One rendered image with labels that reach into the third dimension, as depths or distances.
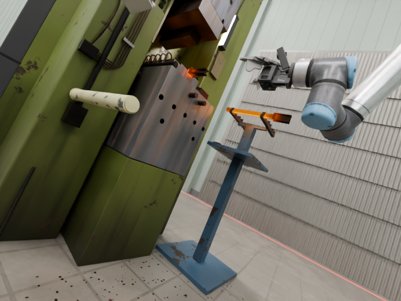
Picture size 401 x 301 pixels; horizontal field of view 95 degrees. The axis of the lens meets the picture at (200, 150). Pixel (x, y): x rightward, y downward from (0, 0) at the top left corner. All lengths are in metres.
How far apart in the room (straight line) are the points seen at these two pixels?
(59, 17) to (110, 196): 1.00
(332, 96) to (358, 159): 3.05
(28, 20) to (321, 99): 0.78
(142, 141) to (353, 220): 3.21
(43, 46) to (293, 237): 3.53
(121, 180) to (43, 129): 0.34
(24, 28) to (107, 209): 0.62
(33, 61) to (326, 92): 1.32
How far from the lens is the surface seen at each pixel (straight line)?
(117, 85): 0.98
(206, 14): 1.19
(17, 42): 0.67
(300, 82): 0.73
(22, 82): 1.34
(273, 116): 1.14
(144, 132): 0.83
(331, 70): 0.70
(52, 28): 1.39
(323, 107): 0.64
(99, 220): 0.89
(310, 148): 3.64
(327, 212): 3.50
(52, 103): 0.91
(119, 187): 0.85
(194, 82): 1.09
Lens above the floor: 0.54
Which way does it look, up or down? 6 degrees up
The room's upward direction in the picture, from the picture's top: 23 degrees clockwise
